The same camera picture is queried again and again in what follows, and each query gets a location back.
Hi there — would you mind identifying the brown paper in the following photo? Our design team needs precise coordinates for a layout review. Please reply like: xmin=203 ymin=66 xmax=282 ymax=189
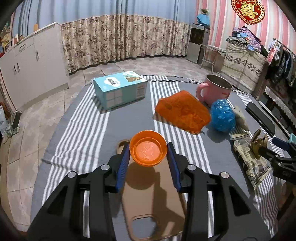
xmin=250 ymin=129 xmax=268 ymax=159

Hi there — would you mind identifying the blue plastic bag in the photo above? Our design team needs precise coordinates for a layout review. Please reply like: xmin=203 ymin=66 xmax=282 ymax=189
xmin=210 ymin=99 xmax=236 ymax=133

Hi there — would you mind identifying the orange plastic lid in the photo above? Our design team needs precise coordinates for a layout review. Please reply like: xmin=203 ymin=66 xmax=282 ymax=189
xmin=129 ymin=130 xmax=168 ymax=167

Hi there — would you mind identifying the orange plastic bag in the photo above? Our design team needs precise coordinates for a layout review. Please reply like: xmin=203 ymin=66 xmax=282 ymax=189
xmin=155 ymin=90 xmax=211 ymax=133

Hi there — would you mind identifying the black flat case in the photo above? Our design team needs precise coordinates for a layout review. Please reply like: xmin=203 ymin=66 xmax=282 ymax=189
xmin=245 ymin=102 xmax=275 ymax=137

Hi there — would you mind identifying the beige crumpled cloth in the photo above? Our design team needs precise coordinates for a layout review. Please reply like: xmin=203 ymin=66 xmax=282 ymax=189
xmin=232 ymin=105 xmax=249 ymax=131

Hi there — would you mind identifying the striped grey table cloth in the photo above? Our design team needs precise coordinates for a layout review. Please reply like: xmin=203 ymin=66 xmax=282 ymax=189
xmin=28 ymin=71 xmax=290 ymax=240

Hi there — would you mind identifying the clothes rack with clothes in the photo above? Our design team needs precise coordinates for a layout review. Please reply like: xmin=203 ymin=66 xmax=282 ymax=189
xmin=256 ymin=38 xmax=296 ymax=117

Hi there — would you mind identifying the cloth covered cabinet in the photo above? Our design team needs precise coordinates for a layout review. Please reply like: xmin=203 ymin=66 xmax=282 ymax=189
xmin=221 ymin=41 xmax=266 ymax=94

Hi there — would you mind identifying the pink metal mug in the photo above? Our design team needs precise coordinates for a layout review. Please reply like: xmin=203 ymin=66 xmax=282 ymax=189
xmin=196 ymin=74 xmax=233 ymax=106

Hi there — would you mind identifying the pile of clothes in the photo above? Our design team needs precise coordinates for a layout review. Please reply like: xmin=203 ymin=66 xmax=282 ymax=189
xmin=226 ymin=27 xmax=262 ymax=52

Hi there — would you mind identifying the light blue tissue box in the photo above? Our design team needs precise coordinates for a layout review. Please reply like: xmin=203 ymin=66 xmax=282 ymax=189
xmin=92 ymin=71 xmax=147 ymax=110

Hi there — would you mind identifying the small folding table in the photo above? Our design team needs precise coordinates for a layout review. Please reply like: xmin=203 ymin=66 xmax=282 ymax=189
xmin=200 ymin=44 xmax=226 ymax=73

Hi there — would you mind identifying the water dispenser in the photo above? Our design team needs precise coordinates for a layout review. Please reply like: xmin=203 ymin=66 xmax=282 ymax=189
xmin=186 ymin=24 xmax=210 ymax=64

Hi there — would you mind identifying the white cabinet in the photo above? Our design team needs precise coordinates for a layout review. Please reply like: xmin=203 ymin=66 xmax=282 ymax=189
xmin=1 ymin=23 xmax=69 ymax=110

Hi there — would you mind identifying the blue covered potted plant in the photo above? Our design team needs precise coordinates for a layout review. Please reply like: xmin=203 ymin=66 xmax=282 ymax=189
xmin=197 ymin=9 xmax=210 ymax=27

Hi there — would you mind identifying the floral beige curtain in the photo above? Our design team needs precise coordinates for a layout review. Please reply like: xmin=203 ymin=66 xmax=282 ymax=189
xmin=60 ymin=14 xmax=191 ymax=73

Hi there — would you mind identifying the red heart wall decoration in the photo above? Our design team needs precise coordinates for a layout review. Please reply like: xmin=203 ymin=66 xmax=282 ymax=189
xmin=231 ymin=0 xmax=265 ymax=25

